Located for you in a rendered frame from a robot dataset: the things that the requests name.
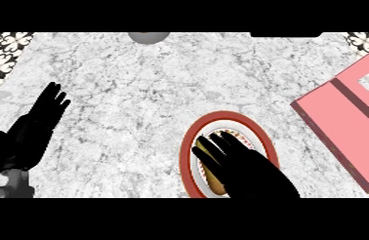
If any yellow-brown pear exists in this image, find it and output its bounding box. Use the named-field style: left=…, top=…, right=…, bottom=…
left=194, top=136, right=227, bottom=196

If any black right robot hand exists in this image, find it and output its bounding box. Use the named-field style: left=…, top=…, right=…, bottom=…
left=190, top=130, right=302, bottom=199

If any red rimmed white plate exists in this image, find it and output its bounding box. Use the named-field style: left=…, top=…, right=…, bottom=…
left=178, top=110, right=280, bottom=199

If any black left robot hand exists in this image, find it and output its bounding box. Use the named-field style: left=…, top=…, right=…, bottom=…
left=0, top=81, right=72, bottom=172

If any pink cardboard box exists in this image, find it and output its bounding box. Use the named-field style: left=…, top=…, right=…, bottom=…
left=289, top=54, right=369, bottom=195

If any grey round bowl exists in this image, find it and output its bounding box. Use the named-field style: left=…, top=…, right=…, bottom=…
left=126, top=31, right=171, bottom=45

